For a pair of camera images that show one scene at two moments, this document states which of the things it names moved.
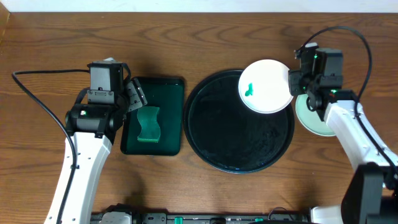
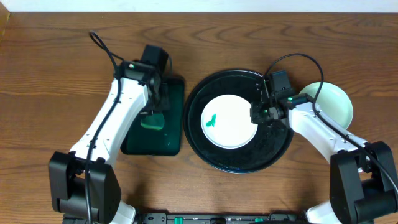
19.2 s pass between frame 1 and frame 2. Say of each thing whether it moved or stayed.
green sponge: moved
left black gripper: moved
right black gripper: moved
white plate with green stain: moved
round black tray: stayed
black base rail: stayed
